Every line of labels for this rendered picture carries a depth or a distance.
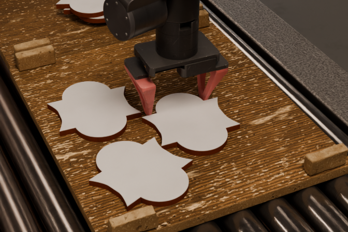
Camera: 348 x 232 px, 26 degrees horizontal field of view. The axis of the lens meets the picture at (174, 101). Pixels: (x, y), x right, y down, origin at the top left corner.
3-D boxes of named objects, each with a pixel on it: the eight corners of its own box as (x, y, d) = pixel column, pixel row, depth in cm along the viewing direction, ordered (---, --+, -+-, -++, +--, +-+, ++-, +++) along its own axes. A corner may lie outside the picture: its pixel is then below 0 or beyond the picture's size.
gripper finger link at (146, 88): (189, 120, 105) (191, 64, 100) (142, 132, 103) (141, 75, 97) (170, 94, 110) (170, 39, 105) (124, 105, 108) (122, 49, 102)
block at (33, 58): (53, 58, 118) (52, 43, 117) (57, 63, 117) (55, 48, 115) (15, 67, 116) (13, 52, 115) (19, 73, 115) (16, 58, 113)
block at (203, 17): (205, 22, 128) (205, 7, 126) (209, 27, 126) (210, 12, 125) (173, 29, 126) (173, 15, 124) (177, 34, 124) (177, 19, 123)
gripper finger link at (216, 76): (227, 110, 107) (230, 55, 102) (180, 122, 105) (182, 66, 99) (205, 85, 112) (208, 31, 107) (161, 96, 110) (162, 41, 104)
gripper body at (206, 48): (220, 64, 102) (223, 16, 98) (150, 81, 99) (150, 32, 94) (199, 41, 107) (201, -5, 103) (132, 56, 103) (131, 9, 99)
